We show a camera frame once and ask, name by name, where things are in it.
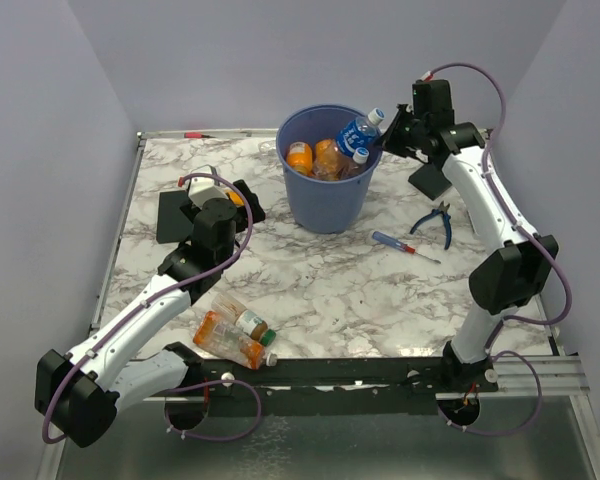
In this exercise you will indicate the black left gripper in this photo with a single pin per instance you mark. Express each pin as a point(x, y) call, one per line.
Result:
point(256, 212)

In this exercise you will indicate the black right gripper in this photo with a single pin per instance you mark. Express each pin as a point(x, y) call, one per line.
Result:
point(390, 140)

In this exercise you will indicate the blue label water bottle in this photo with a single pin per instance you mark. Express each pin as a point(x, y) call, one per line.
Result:
point(360, 132)

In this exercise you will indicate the clear bottle white cap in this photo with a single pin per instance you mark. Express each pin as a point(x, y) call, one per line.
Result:
point(356, 164)

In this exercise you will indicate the small orange juice bottle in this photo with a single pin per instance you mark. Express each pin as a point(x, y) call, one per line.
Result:
point(329, 162)

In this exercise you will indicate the Pepsi bottle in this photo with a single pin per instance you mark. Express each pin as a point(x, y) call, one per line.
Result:
point(268, 147)

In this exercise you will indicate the orange bottle front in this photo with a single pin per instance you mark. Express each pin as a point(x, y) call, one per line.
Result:
point(300, 158)

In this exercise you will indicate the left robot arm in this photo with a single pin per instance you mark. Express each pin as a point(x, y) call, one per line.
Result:
point(184, 276)

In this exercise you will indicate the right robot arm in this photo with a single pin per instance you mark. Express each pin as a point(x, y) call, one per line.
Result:
point(518, 259)

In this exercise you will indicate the blue plastic bin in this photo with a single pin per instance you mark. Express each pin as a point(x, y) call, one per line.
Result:
point(323, 207)

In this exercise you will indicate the orange utility knife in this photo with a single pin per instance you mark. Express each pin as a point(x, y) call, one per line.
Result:
point(235, 198)

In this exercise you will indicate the black box right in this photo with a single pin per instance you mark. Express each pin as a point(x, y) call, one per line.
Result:
point(429, 181)

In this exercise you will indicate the black box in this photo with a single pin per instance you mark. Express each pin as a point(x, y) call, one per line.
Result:
point(173, 226)
point(429, 181)

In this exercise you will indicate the black box left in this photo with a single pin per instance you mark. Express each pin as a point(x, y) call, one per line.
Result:
point(173, 226)

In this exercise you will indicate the red marker pen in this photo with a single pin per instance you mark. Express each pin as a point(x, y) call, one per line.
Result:
point(197, 135)

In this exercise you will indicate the green cap bottle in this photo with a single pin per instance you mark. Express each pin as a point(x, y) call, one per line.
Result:
point(232, 310)

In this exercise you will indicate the orange bottle white cap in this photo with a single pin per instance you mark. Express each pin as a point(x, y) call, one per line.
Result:
point(218, 337)

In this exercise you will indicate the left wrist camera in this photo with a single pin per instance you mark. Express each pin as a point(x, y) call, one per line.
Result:
point(201, 189)

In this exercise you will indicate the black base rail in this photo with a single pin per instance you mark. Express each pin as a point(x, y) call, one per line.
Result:
point(312, 387)

